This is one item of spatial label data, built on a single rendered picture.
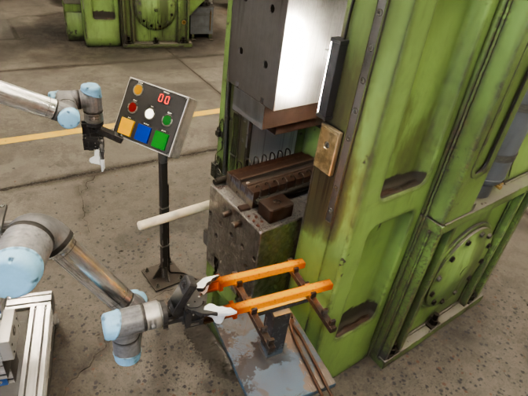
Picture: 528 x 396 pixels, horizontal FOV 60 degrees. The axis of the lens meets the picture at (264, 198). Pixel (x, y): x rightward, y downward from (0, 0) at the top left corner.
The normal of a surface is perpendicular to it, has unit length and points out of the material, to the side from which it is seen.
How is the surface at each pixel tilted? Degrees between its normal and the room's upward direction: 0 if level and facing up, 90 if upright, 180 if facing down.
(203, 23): 90
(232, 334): 0
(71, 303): 0
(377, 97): 90
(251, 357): 0
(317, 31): 90
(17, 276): 86
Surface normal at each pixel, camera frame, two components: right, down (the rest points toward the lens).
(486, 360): 0.11, -0.82
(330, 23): 0.59, 0.52
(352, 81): -0.80, 0.25
